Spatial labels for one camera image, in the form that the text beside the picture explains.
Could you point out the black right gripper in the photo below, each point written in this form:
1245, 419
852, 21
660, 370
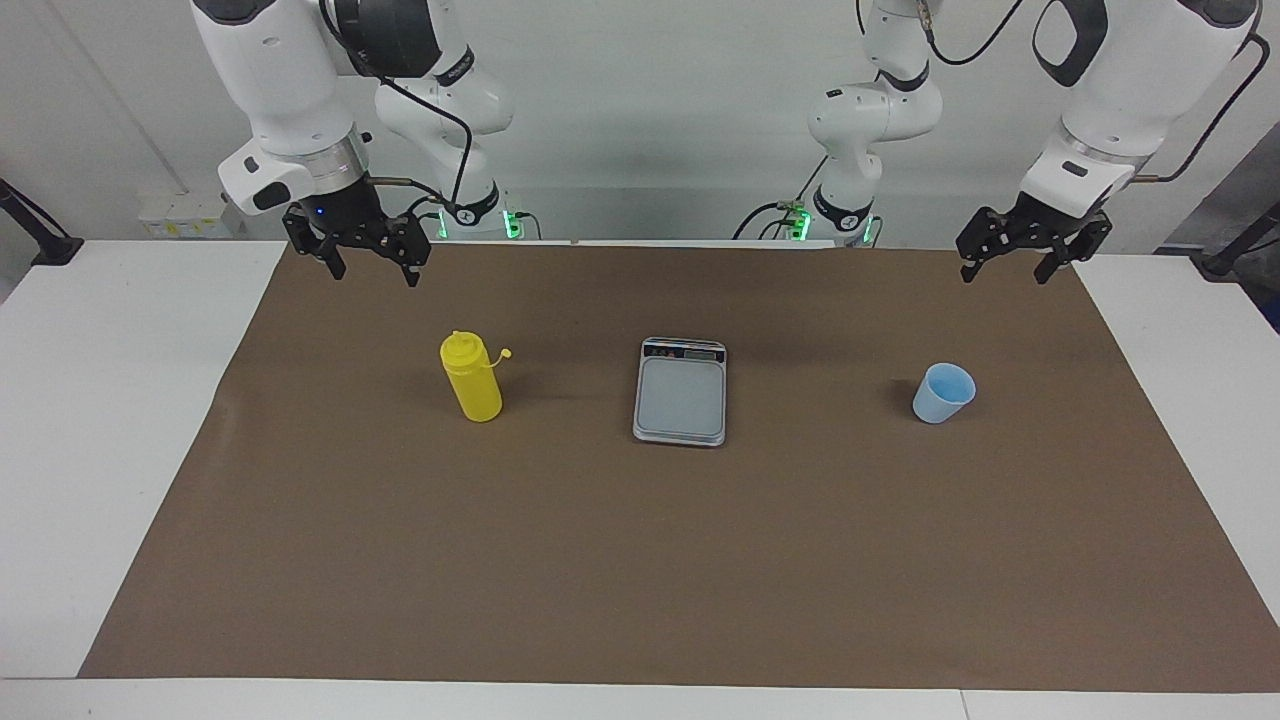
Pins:
350, 220

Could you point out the white wall socket box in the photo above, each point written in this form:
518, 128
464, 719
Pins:
185, 215

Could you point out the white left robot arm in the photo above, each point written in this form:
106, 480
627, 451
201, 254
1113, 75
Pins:
1130, 90

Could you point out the black clamp stand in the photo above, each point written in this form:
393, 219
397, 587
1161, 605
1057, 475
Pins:
55, 248
1225, 262

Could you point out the yellow squeeze bottle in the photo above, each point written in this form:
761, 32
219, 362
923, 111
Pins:
472, 390

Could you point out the silver digital kitchen scale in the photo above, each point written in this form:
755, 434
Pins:
680, 400

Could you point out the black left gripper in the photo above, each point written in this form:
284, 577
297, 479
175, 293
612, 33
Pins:
1040, 228

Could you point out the brown table mat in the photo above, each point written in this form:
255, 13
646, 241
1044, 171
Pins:
600, 560

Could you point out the light blue plastic cup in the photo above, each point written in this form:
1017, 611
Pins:
940, 400

